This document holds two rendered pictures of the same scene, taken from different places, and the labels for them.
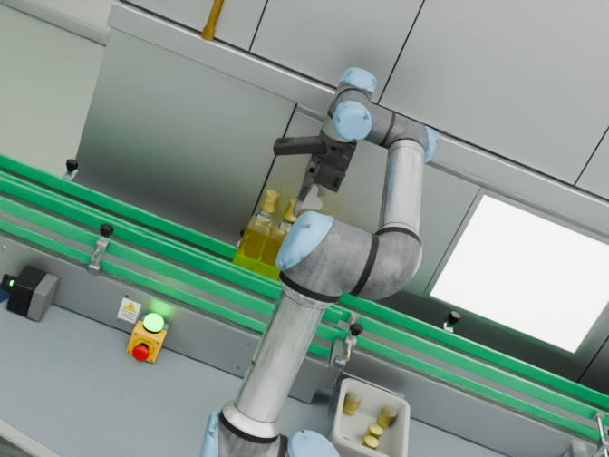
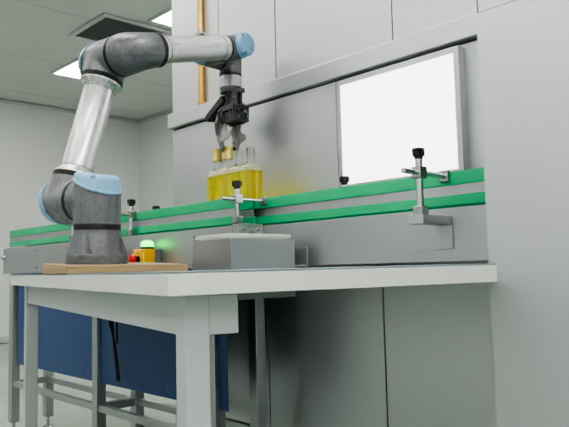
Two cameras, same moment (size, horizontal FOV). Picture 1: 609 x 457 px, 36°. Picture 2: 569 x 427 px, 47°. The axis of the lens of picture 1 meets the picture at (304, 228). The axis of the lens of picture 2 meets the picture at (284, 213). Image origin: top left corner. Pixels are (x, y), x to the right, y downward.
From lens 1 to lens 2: 234 cm
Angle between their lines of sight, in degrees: 59
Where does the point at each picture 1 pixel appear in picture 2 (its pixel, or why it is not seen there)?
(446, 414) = (338, 246)
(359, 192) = (279, 137)
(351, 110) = not seen: hidden behind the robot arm
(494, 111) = (328, 34)
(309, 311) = (87, 85)
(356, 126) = not seen: hidden behind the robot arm
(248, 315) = (195, 219)
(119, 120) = (184, 180)
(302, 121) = not seen: hidden behind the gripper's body
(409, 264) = (135, 35)
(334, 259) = (93, 47)
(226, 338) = (184, 241)
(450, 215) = (328, 114)
